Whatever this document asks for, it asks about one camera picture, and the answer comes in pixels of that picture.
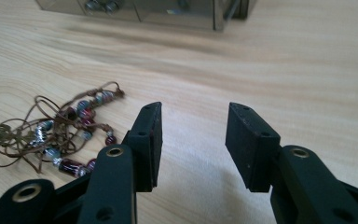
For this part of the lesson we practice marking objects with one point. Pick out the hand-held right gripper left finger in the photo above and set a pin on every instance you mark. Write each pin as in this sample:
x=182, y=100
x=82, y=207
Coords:
x=143, y=146

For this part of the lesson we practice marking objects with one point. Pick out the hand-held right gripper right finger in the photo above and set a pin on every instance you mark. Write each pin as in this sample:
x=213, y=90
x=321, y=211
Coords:
x=254, y=149

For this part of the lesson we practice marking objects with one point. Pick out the grey metal box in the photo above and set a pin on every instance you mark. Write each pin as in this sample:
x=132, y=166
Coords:
x=149, y=12

